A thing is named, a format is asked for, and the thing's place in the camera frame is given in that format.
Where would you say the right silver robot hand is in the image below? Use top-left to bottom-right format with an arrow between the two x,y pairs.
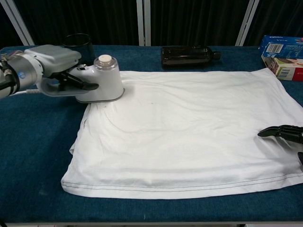
257,124 -> 303,172

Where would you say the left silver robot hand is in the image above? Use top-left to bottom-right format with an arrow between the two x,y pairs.
23,44 -> 99,92

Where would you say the white power cord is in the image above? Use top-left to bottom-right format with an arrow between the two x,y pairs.
14,88 -> 45,95

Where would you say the white handheld steamer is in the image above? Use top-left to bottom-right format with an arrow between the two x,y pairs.
39,54 -> 125,104

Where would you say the white cloth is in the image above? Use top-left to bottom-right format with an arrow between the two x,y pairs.
60,67 -> 303,201

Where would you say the black mesh pen cup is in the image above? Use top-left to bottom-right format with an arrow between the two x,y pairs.
62,34 -> 94,66

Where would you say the black curtain panel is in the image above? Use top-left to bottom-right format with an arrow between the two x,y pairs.
0,4 -> 24,48
252,0 -> 303,47
14,0 -> 139,47
150,0 -> 248,47

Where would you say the cream and red cookie box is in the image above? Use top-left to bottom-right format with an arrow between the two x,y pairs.
261,55 -> 303,82

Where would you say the blue Oreo cookie box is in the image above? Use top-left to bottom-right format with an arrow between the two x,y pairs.
258,35 -> 303,59

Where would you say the blue felt table cover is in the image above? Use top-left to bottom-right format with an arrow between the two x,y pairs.
0,44 -> 303,219

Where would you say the dark brown plastic bottle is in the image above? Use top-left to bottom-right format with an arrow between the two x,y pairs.
161,45 -> 222,69

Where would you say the white metal frame post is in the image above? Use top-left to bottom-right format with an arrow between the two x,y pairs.
0,0 -> 35,47
234,0 -> 260,47
136,0 -> 152,47

